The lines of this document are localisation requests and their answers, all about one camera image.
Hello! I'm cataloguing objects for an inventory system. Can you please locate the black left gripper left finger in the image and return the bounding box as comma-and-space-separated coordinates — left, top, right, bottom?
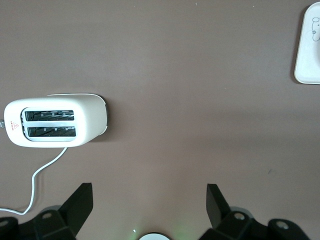
32, 182, 94, 240

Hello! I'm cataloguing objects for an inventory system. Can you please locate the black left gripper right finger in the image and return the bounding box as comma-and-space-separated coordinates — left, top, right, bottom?
199, 184, 271, 240

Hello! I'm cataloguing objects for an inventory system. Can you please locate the cream rabbit print tray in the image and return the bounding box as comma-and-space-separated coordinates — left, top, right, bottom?
293, 1, 320, 85

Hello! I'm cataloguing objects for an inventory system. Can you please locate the white two-slot toaster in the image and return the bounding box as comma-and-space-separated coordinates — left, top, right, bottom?
0, 93, 109, 148

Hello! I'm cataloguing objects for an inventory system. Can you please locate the white toaster power cable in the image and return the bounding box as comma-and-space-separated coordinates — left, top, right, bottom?
0, 146, 68, 216

